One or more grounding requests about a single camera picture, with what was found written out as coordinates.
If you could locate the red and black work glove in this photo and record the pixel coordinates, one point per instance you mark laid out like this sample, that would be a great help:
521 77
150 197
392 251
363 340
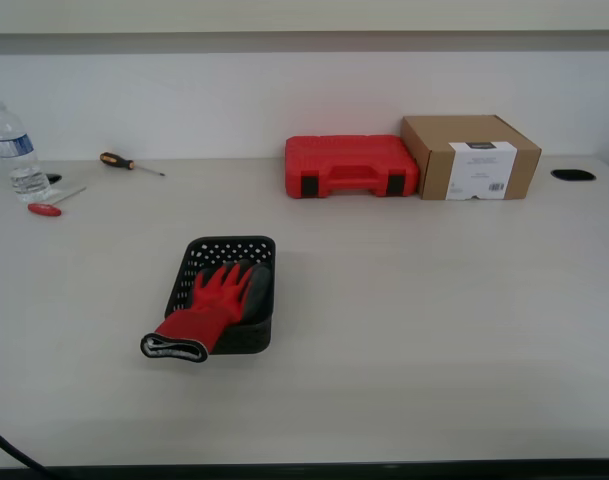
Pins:
204 320

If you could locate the black perforated plastic basket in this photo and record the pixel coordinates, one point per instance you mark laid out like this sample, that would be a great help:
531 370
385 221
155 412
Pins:
219 250

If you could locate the red plastic tool case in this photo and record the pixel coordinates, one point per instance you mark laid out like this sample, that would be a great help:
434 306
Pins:
344 155

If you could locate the brown cardboard box white label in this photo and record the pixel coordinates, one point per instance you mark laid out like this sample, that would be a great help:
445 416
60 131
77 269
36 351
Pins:
434 160

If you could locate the clear plastic water bottle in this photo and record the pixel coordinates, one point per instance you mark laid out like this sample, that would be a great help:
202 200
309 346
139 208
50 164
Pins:
14 150

